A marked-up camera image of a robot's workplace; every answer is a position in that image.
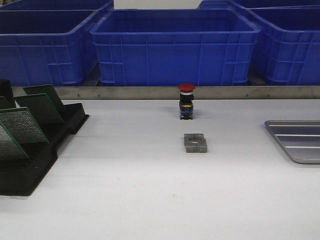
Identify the blue crate back right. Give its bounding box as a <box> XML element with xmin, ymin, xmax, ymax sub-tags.
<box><xmin>198</xmin><ymin>0</ymin><xmax>320</xmax><ymax>10</ymax></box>

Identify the black slotted board rack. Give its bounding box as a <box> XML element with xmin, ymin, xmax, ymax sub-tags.
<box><xmin>0</xmin><ymin>79</ymin><xmax>89</xmax><ymax>196</ymax></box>

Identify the silver metal tray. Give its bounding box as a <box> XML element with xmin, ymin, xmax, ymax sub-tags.
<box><xmin>264</xmin><ymin>120</ymin><xmax>320</xmax><ymax>164</ymax></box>

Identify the blue crate back left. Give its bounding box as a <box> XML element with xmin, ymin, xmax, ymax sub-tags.
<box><xmin>0</xmin><ymin>0</ymin><xmax>114</xmax><ymax>11</ymax></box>

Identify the blue plastic crate centre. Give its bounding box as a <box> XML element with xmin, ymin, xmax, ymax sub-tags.
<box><xmin>90</xmin><ymin>9</ymin><xmax>260</xmax><ymax>87</ymax></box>

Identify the grey metal clamp block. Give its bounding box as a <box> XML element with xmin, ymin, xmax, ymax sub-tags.
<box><xmin>183</xmin><ymin>133</ymin><xmax>208</xmax><ymax>153</ymax></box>

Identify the red emergency stop button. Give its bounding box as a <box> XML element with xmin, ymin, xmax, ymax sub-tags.
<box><xmin>178</xmin><ymin>83</ymin><xmax>196</xmax><ymax>120</ymax></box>

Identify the green perfboard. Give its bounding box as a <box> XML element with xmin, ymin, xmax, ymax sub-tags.
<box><xmin>0</xmin><ymin>123</ymin><xmax>30</xmax><ymax>161</ymax></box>
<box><xmin>14</xmin><ymin>93</ymin><xmax>64</xmax><ymax>125</ymax></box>
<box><xmin>0</xmin><ymin>96</ymin><xmax>14</xmax><ymax>110</ymax></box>
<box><xmin>0</xmin><ymin>107</ymin><xmax>49</xmax><ymax>144</ymax></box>

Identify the blue plastic crate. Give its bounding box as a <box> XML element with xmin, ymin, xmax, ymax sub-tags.
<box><xmin>247</xmin><ymin>7</ymin><xmax>320</xmax><ymax>86</ymax></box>
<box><xmin>0</xmin><ymin>10</ymin><xmax>99</xmax><ymax>87</ymax></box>
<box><xmin>90</xmin><ymin>9</ymin><xmax>260</xmax><ymax>87</ymax></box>

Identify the green perfboard rearmost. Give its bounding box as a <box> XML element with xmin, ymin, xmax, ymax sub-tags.
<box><xmin>23</xmin><ymin>84</ymin><xmax>67</xmax><ymax>113</ymax></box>

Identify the blue plastic crate right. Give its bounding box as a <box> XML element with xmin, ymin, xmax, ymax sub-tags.
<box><xmin>247</xmin><ymin>7</ymin><xmax>320</xmax><ymax>86</ymax></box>

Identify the blue plastic crate left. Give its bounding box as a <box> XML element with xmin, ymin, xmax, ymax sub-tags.
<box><xmin>0</xmin><ymin>10</ymin><xmax>99</xmax><ymax>87</ymax></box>

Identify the green perfboard front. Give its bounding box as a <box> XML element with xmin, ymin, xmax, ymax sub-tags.
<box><xmin>0</xmin><ymin>123</ymin><xmax>30</xmax><ymax>161</ymax></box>

